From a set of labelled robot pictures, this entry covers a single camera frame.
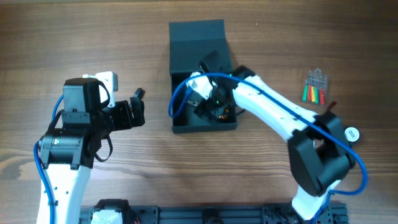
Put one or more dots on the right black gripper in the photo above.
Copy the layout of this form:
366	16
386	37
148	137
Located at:
203	109

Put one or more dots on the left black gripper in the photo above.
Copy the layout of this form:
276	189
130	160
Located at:
136	111

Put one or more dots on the orange black needle-nose pliers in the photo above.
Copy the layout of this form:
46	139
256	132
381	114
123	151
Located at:
224	115

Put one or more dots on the red black handled screwdriver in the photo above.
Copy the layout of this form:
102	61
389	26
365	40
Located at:
139	93

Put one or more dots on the clear case coloured screwdrivers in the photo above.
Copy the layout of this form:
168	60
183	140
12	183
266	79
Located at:
315	87

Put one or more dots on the round black white buzzer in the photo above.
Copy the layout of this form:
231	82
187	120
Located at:
352	134

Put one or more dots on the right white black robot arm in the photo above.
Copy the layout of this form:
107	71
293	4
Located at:
319	153

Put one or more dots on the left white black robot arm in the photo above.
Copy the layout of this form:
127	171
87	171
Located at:
65	154

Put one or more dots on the dark green open box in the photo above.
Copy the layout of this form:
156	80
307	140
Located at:
199	46

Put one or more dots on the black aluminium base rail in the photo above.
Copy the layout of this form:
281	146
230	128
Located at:
269	213

